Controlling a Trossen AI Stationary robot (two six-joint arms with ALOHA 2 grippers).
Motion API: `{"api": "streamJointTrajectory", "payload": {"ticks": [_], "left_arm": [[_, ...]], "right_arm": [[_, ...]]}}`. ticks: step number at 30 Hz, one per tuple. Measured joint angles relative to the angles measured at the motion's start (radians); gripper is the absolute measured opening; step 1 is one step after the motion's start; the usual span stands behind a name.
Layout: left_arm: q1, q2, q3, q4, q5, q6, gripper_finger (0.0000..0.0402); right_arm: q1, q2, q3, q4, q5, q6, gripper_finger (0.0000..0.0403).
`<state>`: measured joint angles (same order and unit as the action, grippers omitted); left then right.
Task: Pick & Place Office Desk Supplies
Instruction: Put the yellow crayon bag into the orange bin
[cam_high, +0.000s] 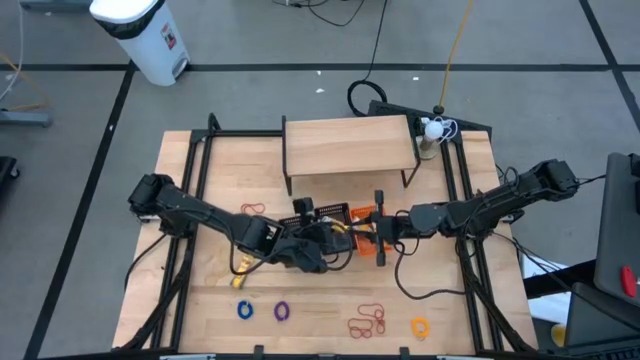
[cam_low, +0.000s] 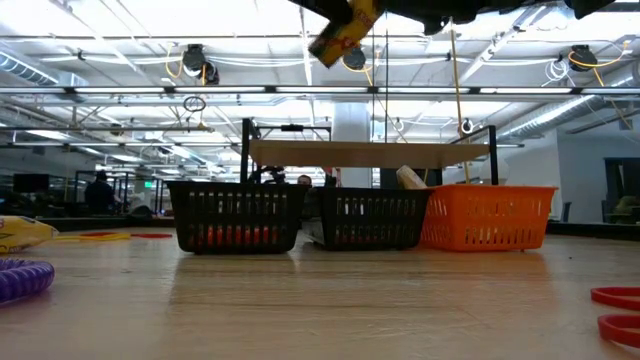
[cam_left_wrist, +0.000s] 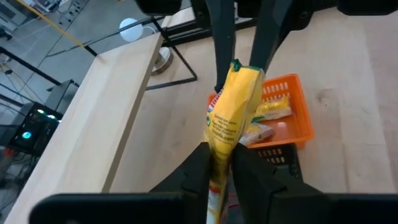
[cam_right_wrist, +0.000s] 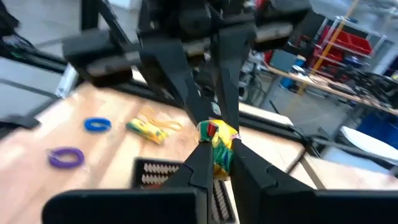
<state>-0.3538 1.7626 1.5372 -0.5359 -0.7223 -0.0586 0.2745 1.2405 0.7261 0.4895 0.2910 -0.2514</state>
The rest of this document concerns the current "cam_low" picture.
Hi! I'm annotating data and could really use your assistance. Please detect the wooden shelf riser black legs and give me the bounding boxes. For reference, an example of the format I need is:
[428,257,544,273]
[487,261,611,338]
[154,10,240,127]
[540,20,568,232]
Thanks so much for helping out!
[239,117,500,187]

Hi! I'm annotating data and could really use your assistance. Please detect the black ceiling cable reel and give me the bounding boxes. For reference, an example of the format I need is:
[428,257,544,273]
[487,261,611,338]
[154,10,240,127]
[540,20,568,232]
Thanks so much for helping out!
[180,43,221,86]
[342,47,369,71]
[567,44,599,74]

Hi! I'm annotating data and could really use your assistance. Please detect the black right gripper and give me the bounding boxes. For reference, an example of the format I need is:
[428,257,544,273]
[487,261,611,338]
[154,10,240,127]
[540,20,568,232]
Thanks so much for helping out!
[380,0,507,37]

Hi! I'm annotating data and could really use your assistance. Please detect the orange plastic slotted basket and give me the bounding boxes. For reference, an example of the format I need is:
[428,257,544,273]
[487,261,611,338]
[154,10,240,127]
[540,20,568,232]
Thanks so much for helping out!
[419,183,559,253]

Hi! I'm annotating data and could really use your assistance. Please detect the yellow rubber band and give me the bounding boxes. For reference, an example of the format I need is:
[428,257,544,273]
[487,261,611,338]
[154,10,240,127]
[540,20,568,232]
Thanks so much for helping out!
[53,231,132,244]

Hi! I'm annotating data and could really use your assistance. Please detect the white column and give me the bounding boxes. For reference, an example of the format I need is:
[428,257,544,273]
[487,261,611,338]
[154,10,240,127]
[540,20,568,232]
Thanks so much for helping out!
[332,102,374,189]

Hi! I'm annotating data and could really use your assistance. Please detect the purple spiral coil wristband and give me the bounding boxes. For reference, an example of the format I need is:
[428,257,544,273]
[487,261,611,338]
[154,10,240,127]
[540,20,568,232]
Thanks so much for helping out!
[0,257,56,306]

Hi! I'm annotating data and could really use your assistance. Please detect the black plastic slotted basket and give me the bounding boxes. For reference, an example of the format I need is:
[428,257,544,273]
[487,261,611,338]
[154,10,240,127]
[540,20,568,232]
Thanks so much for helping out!
[305,186,434,252]
[166,180,310,255]

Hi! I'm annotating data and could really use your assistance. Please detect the black monitor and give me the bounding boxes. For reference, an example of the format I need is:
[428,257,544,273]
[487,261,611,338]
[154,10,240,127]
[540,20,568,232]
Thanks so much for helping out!
[12,173,51,195]

